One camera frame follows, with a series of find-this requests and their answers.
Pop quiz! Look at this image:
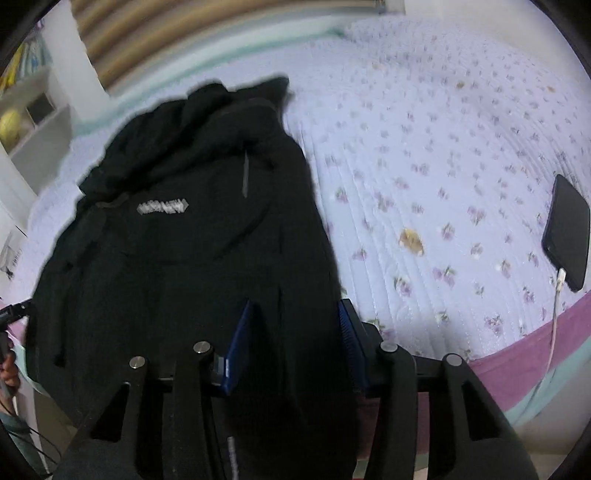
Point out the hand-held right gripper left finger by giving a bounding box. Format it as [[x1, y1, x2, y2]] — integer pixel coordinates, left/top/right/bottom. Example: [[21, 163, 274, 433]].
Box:
[[71, 300, 256, 480]]

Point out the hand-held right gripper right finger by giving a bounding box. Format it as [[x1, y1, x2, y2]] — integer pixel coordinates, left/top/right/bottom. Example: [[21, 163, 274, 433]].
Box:
[[337, 299, 519, 480]]

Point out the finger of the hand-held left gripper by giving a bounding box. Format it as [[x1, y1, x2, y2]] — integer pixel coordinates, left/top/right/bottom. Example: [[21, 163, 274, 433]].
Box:
[[0, 299, 36, 326]]

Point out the black hooded jacket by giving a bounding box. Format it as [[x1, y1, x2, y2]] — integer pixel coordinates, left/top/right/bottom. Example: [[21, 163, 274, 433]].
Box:
[[25, 76, 359, 480]]

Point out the person's left hand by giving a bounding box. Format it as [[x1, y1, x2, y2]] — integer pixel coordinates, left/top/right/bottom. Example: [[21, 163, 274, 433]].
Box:
[[0, 353, 22, 409]]

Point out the pink bed sheet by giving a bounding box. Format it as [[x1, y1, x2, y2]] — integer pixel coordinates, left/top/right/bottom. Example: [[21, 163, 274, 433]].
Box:
[[7, 291, 591, 418]]

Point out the white bookshelf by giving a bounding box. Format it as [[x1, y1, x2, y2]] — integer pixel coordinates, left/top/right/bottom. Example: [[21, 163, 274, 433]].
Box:
[[0, 28, 74, 289]]

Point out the yellow globe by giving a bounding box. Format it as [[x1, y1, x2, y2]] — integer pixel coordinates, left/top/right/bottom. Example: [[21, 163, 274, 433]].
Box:
[[0, 111, 22, 145]]

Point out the floral quilted bedspread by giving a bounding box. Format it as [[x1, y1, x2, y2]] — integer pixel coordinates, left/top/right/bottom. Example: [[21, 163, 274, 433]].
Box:
[[9, 16, 591, 370]]

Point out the black smartphone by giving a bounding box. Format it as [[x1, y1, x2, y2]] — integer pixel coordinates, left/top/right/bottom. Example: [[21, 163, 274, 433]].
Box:
[[541, 174, 591, 293]]

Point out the row of books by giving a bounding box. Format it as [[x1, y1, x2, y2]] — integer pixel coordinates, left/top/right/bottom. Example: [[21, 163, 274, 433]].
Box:
[[0, 36, 52, 93]]

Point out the striped brown window blind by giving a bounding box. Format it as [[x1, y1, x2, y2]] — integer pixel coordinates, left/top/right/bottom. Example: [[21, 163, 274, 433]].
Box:
[[69, 0, 387, 92]]

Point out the dark picture frame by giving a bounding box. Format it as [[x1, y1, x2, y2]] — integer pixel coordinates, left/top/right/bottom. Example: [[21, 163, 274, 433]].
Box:
[[25, 93, 57, 126]]

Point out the white charging cable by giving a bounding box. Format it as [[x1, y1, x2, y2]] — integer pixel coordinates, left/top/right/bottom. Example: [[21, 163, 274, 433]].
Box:
[[531, 267, 570, 402]]

